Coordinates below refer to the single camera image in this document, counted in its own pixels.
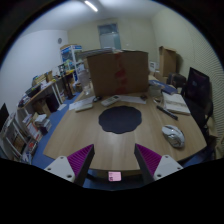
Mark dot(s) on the white papers stack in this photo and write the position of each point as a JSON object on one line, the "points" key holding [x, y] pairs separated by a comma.
{"points": [[82, 105]]}

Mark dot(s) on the black pen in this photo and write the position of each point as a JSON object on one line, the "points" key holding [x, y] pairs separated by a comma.
{"points": [[167, 112]]}

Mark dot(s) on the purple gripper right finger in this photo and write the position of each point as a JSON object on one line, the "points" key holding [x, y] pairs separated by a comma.
{"points": [[154, 166]]}

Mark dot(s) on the black office chair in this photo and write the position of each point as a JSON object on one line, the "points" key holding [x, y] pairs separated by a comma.
{"points": [[201, 116]]}

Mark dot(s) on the large cardboard box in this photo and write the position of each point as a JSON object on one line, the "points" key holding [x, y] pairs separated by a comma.
{"points": [[119, 73]]}

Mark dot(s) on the tall cardboard box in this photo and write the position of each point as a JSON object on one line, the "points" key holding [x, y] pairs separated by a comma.
{"points": [[167, 60]]}

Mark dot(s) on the white bookshelf with books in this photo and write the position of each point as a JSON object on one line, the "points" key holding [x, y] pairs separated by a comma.
{"points": [[17, 144]]}

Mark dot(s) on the wooden side desk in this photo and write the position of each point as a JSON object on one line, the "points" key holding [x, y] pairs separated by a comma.
{"points": [[50, 87]]}

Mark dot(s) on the dark round mouse pad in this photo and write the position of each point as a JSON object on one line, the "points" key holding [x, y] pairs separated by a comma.
{"points": [[120, 119]]}

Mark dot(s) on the blue folder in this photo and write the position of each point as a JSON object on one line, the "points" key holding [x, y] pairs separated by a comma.
{"points": [[164, 87]]}

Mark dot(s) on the clear plastic cup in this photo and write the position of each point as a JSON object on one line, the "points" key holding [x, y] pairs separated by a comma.
{"points": [[154, 90]]}

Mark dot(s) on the white paper sheet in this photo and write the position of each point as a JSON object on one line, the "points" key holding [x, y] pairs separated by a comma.
{"points": [[131, 99]]}

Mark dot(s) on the pink sticky label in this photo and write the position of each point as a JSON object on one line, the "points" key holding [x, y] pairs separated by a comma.
{"points": [[114, 176]]}

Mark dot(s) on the white remote control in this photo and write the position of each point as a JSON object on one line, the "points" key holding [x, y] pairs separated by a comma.
{"points": [[110, 100]]}

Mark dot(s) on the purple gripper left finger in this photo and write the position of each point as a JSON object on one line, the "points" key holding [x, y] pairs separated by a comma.
{"points": [[73, 168]]}

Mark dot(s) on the silver computer mouse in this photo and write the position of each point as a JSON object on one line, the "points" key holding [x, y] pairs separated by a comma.
{"points": [[174, 136]]}

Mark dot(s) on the blue white display shelf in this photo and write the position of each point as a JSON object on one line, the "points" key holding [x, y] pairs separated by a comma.
{"points": [[70, 56]]}

